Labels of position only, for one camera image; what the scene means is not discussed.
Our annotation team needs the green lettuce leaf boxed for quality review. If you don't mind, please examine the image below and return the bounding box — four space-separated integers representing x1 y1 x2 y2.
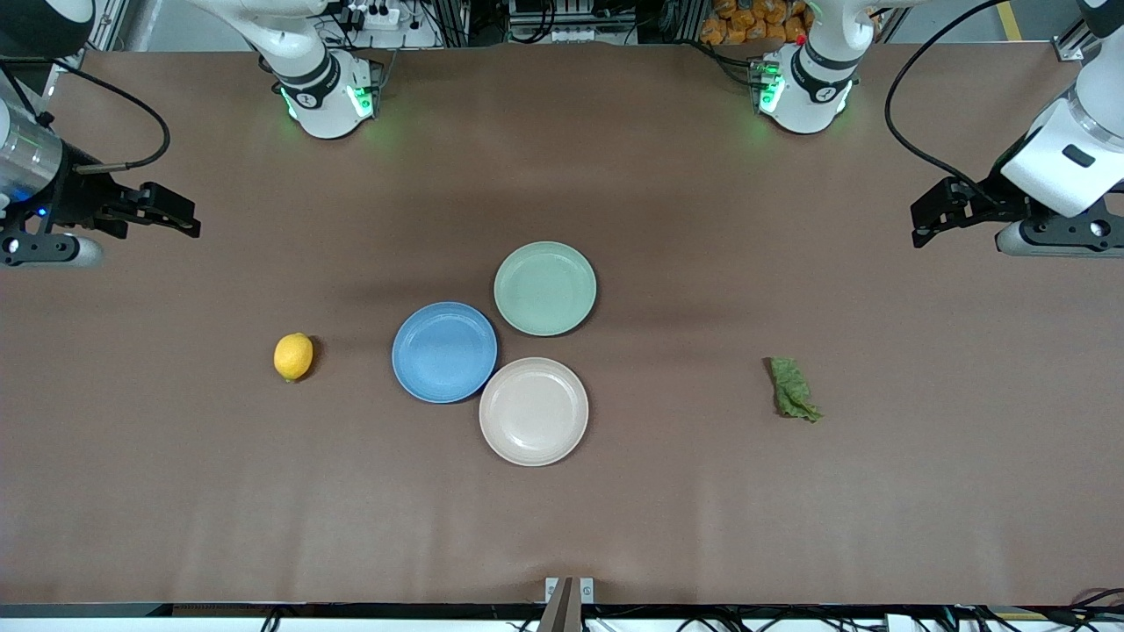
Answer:
762 355 825 425

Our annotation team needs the yellow lemon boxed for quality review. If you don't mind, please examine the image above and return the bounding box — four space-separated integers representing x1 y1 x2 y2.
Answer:
273 332 315 384

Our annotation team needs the bag of orange fruit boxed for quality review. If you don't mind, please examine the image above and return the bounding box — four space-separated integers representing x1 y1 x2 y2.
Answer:
700 0 811 47

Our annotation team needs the white power strip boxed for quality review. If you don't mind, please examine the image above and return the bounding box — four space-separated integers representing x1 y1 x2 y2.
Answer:
344 0 424 32

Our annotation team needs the blue round plate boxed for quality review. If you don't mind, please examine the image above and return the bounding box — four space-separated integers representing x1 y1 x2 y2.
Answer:
391 301 499 406

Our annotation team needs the pale green round plate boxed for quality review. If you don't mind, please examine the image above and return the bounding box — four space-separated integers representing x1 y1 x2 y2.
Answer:
493 241 599 338

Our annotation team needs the pale cream round plate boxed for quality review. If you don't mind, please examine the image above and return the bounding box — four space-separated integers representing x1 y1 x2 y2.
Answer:
478 356 591 468

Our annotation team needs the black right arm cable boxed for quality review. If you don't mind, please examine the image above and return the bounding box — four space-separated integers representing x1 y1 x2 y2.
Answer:
51 56 172 174

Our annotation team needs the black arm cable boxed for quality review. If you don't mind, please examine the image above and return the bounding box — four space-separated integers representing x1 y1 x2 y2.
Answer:
51 56 172 174
883 0 1012 196

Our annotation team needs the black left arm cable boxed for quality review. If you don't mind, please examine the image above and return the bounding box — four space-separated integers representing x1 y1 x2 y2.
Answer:
883 0 1012 196

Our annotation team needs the aluminium frame profile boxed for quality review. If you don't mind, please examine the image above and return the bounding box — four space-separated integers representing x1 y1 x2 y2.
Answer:
1052 16 1093 62

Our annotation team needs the black cable bundle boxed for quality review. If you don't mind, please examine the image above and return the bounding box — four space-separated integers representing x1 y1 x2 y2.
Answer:
953 586 1124 631

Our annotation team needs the metal table edge bracket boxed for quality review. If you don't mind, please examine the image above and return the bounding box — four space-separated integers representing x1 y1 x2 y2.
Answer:
537 576 596 632

